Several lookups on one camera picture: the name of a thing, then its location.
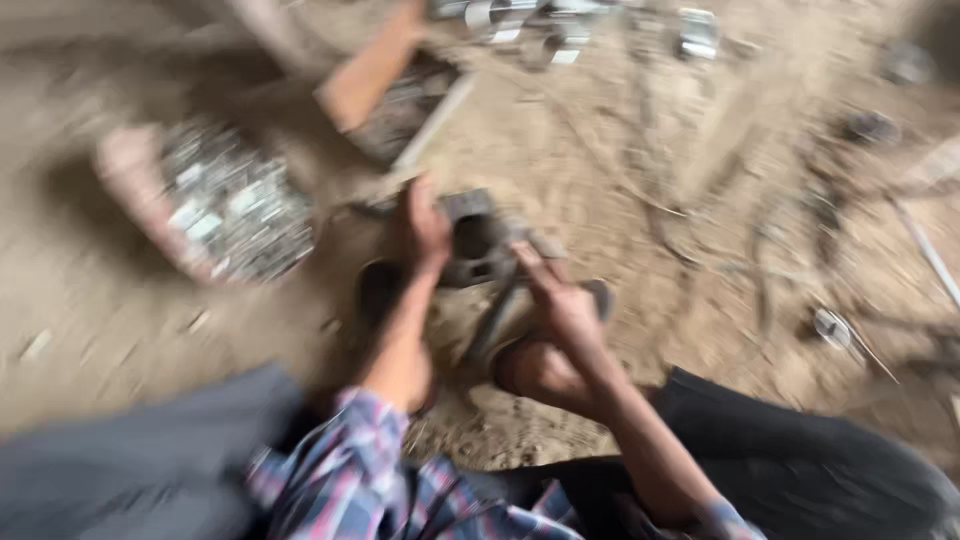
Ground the person's left hand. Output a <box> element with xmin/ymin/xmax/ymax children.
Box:
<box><xmin>396</xmin><ymin>174</ymin><xmax>453</xmax><ymax>276</ymax></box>

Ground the person's right hand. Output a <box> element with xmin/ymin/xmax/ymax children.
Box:
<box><xmin>511</xmin><ymin>241</ymin><xmax>610</xmax><ymax>348</ymax></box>

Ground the dark metal die block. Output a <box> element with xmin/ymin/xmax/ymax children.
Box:
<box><xmin>436</xmin><ymin>189</ymin><xmax>530</xmax><ymax>290</ymax></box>

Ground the dark metal rod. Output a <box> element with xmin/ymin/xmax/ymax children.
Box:
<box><xmin>461</xmin><ymin>276</ymin><xmax>522</xmax><ymax>363</ymax></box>

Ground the pale wooden stick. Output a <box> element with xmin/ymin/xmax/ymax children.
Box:
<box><xmin>388</xmin><ymin>71</ymin><xmax>478</xmax><ymax>175</ymax></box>

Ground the wooden tray of metal pieces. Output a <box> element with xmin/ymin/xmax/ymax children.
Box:
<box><xmin>343</xmin><ymin>54</ymin><xmax>462</xmax><ymax>168</ymax></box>

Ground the person's right foot in sandal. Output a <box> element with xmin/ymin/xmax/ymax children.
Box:
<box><xmin>491</xmin><ymin>279</ymin><xmax>616</xmax><ymax>410</ymax></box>

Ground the orange wooden block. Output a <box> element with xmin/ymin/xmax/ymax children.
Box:
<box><xmin>315</xmin><ymin>0</ymin><xmax>429</xmax><ymax>135</ymax></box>

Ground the heap of shiny metal rings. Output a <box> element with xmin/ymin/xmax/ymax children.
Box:
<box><xmin>429</xmin><ymin>0</ymin><xmax>624</xmax><ymax>67</ymax></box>

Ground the pink basin of metal pieces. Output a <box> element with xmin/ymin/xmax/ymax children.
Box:
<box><xmin>96</xmin><ymin>118</ymin><xmax>318</xmax><ymax>286</ymax></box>

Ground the plaid shirt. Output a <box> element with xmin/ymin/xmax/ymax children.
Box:
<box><xmin>243</xmin><ymin>386</ymin><xmax>766</xmax><ymax>540</ymax></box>

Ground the person's black-trousered right leg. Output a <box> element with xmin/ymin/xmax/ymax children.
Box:
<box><xmin>480</xmin><ymin>366</ymin><xmax>960</xmax><ymax>540</ymax></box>

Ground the dark scrap lump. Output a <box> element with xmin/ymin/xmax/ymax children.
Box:
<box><xmin>838</xmin><ymin>109</ymin><xmax>900</xmax><ymax>147</ymax></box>

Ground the person's grey-trousered left leg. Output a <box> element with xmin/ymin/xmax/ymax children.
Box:
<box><xmin>0</xmin><ymin>361</ymin><xmax>316</xmax><ymax>540</ymax></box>

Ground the thin pale metal rod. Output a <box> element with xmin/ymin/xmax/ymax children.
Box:
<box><xmin>891</xmin><ymin>196</ymin><xmax>960</xmax><ymax>310</ymax></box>

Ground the grey scrap lump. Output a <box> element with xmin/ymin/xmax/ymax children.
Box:
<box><xmin>879</xmin><ymin>41</ymin><xmax>937</xmax><ymax>87</ymax></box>

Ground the shiny metal ring piece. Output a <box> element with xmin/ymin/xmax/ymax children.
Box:
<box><xmin>675</xmin><ymin>7</ymin><xmax>721</xmax><ymax>61</ymax></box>

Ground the small shiny metal ring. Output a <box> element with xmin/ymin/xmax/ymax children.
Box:
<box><xmin>811</xmin><ymin>307</ymin><xmax>853</xmax><ymax>351</ymax></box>

